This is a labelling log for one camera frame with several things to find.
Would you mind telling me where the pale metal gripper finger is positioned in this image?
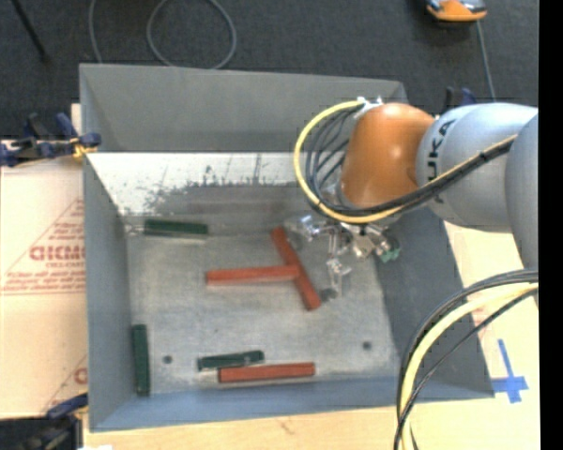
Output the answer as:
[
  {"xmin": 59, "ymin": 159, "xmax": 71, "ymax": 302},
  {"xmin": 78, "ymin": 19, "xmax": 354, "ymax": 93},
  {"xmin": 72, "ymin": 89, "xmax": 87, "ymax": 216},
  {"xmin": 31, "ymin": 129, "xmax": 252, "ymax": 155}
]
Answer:
[
  {"xmin": 319, "ymin": 256, "xmax": 354, "ymax": 302},
  {"xmin": 283, "ymin": 212, "xmax": 332, "ymax": 244}
]

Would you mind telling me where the red-brown flat block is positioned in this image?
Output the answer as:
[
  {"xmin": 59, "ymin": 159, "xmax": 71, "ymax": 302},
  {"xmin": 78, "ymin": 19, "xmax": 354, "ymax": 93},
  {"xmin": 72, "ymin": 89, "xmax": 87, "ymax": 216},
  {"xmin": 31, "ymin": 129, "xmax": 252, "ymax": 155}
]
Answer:
[
  {"xmin": 268, "ymin": 226, "xmax": 323, "ymax": 312},
  {"xmin": 217, "ymin": 362, "xmax": 317, "ymax": 384},
  {"xmin": 205, "ymin": 264, "xmax": 302, "ymax": 287}
]

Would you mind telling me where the grey metal bin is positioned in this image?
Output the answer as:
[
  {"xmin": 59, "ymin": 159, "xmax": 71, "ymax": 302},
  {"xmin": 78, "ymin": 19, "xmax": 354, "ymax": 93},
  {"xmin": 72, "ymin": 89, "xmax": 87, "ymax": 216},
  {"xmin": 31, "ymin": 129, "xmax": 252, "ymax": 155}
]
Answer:
[{"xmin": 78, "ymin": 62, "xmax": 496, "ymax": 433}]

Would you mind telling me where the dark green flat block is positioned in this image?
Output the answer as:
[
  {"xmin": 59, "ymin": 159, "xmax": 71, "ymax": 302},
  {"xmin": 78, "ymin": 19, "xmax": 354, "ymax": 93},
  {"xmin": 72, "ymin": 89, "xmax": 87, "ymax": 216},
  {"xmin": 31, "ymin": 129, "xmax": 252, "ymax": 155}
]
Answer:
[
  {"xmin": 142, "ymin": 217, "xmax": 210, "ymax": 238},
  {"xmin": 196, "ymin": 350, "xmax": 266, "ymax": 372},
  {"xmin": 130, "ymin": 323, "xmax": 152, "ymax": 398}
]

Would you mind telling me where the brown cardboard board red print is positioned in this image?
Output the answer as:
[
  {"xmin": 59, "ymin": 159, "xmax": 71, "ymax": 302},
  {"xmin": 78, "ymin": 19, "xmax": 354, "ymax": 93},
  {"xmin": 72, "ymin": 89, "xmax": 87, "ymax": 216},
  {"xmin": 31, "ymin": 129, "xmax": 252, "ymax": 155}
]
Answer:
[{"xmin": 0, "ymin": 102, "xmax": 91, "ymax": 422}]

